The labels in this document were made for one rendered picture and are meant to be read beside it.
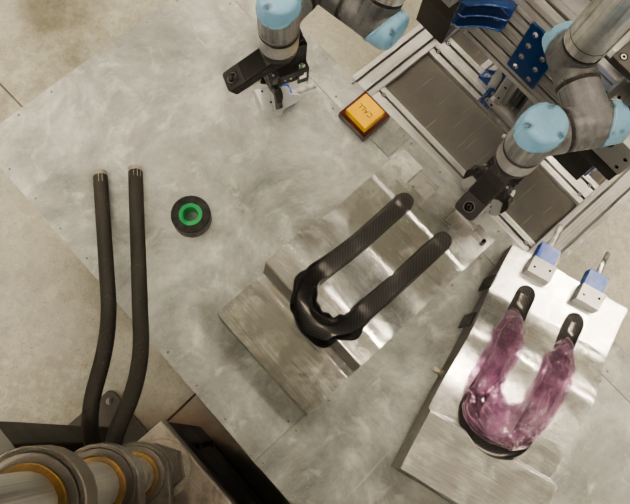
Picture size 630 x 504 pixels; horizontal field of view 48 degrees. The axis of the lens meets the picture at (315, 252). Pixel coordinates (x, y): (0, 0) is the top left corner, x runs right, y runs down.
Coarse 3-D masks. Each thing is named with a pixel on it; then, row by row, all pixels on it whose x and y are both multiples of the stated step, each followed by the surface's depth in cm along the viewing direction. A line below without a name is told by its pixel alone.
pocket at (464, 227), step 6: (456, 210) 142; (450, 216) 143; (456, 216) 143; (462, 216) 142; (450, 222) 143; (456, 222) 143; (462, 222) 143; (468, 222) 142; (456, 228) 142; (462, 228) 142; (468, 228) 143; (474, 228) 142; (462, 234) 142; (468, 234) 142
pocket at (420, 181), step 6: (420, 174) 144; (408, 180) 142; (414, 180) 145; (420, 180) 145; (426, 180) 144; (414, 186) 144; (420, 186) 144; (426, 186) 144; (432, 186) 144; (420, 192) 144; (426, 192) 144; (432, 192) 144; (426, 198) 144
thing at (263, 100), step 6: (288, 84) 151; (312, 84) 152; (258, 90) 149; (264, 90) 149; (294, 90) 152; (300, 90) 152; (306, 90) 152; (258, 96) 148; (264, 96) 149; (270, 96) 149; (258, 102) 150; (264, 102) 148; (270, 102) 149; (258, 108) 153; (264, 108) 148; (270, 108) 149; (264, 114) 150; (270, 114) 151
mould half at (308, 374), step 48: (384, 192) 141; (336, 240) 137; (384, 240) 139; (480, 240) 139; (288, 288) 131; (336, 288) 131; (432, 288) 137; (240, 336) 135; (288, 336) 135; (384, 336) 129; (288, 384) 133; (336, 384) 134
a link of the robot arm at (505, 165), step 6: (504, 138) 124; (498, 150) 125; (498, 156) 125; (504, 156) 123; (498, 162) 126; (504, 162) 124; (504, 168) 125; (510, 168) 123; (516, 168) 122; (522, 168) 122; (528, 168) 127; (534, 168) 123; (510, 174) 125; (516, 174) 125; (522, 174) 125
